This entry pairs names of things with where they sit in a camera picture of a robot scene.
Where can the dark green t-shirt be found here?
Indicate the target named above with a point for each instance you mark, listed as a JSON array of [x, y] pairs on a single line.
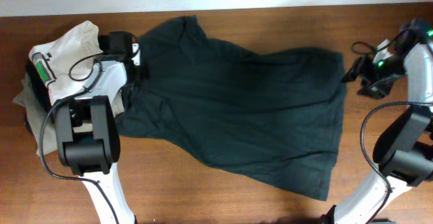
[[276, 118]]

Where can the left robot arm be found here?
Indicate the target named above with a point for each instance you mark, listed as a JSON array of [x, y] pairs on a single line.
[[87, 137]]

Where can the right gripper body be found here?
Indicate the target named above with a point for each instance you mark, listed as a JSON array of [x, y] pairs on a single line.
[[364, 74]]

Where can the black folded garment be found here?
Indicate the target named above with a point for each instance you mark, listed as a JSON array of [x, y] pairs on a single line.
[[37, 85]]

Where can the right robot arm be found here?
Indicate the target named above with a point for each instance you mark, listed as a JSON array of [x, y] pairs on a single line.
[[400, 161]]

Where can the beige folded cloth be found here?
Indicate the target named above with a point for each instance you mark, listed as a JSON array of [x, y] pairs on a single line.
[[34, 116]]

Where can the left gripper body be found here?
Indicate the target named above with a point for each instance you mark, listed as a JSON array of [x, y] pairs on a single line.
[[136, 74]]

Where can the white folded t-shirt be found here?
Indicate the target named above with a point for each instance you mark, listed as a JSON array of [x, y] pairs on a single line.
[[63, 64]]

